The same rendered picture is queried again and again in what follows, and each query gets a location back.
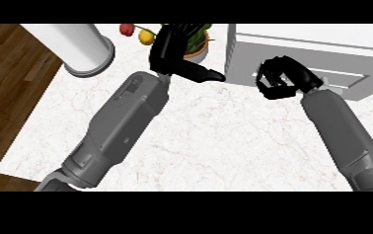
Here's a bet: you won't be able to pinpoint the white drawer cabinet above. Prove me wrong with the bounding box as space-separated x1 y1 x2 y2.
223 23 373 103

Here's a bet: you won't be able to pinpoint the yellow tulip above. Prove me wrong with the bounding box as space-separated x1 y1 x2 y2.
137 29 158 46

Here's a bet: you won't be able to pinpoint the green plant leaves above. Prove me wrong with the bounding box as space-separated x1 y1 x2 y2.
186 23 215 53

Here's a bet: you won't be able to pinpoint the white cylindrical cup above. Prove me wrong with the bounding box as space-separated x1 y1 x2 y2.
19 23 118 79

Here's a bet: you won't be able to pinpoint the red tulip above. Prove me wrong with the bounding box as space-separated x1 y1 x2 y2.
118 23 137 38

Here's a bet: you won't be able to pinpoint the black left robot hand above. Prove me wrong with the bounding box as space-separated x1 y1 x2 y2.
147 23 227 84

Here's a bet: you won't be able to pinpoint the pale flower pot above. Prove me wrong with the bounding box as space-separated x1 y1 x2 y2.
183 30 215 65

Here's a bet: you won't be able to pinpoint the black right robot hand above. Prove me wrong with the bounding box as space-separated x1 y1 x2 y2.
254 55 324 101

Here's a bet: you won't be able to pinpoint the pale grey drawer front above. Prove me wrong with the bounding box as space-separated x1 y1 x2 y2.
224 41 373 103

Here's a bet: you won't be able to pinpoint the white drawer handle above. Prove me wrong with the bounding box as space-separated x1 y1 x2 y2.
251 71 352 90

